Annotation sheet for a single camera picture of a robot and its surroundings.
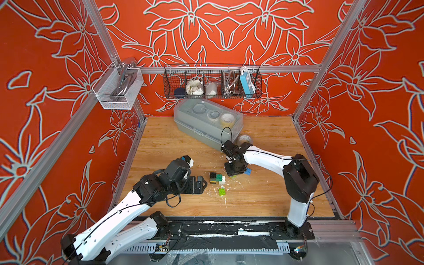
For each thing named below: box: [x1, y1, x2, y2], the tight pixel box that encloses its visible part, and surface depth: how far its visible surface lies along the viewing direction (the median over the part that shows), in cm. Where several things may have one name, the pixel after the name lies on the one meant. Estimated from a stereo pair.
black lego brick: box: [209, 172, 217, 180], surface depth 85 cm
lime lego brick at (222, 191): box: [218, 187, 226, 196], surface depth 85 cm
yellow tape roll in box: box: [220, 113, 236, 129], surface depth 96 cm
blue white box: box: [239, 66, 257, 98], surface depth 89 cm
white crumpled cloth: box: [186, 78, 204, 96], surface depth 92 cm
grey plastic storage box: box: [173, 98, 245, 151], surface depth 97 cm
